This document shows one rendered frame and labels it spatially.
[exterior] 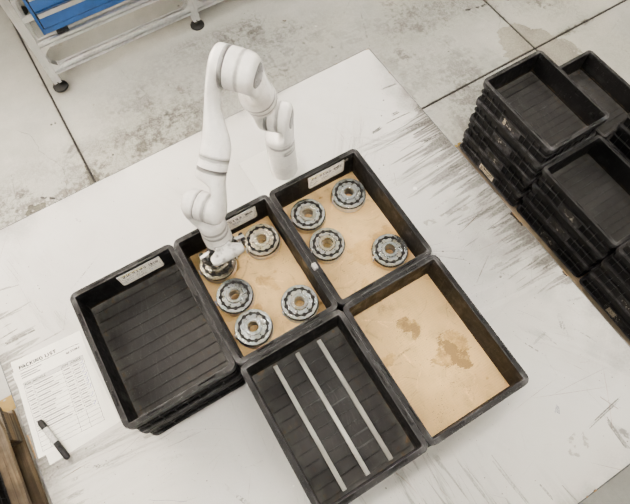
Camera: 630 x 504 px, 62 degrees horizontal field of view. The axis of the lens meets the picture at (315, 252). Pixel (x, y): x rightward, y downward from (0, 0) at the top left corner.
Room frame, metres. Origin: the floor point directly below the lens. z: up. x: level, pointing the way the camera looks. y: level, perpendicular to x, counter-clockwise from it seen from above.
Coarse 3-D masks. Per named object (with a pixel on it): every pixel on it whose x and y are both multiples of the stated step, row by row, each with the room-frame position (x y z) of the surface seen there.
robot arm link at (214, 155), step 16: (224, 48) 0.83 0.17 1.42; (208, 64) 0.81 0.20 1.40; (208, 80) 0.79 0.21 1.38; (208, 96) 0.77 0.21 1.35; (208, 112) 0.74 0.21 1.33; (208, 128) 0.71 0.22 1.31; (224, 128) 0.72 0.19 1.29; (208, 144) 0.69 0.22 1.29; (224, 144) 0.69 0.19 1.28; (208, 160) 0.66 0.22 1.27; (224, 160) 0.67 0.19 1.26
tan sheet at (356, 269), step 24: (312, 192) 0.82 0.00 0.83; (288, 216) 0.74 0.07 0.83; (336, 216) 0.73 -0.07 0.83; (360, 216) 0.73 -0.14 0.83; (384, 216) 0.73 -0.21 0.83; (360, 240) 0.65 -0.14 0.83; (336, 264) 0.58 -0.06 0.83; (360, 264) 0.58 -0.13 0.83; (336, 288) 0.51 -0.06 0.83; (360, 288) 0.50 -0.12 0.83
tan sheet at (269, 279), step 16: (256, 224) 0.72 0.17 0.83; (272, 224) 0.72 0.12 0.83; (192, 256) 0.63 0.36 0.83; (240, 256) 0.62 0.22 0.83; (288, 256) 0.61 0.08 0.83; (240, 272) 0.57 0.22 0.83; (256, 272) 0.57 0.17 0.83; (272, 272) 0.56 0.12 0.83; (288, 272) 0.56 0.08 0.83; (208, 288) 0.52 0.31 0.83; (256, 288) 0.52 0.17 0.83; (272, 288) 0.52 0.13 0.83; (256, 304) 0.47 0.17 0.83; (272, 304) 0.47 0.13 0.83; (320, 304) 0.46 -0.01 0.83; (224, 320) 0.43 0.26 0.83; (272, 320) 0.42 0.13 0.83; (288, 320) 0.42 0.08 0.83; (272, 336) 0.38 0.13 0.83
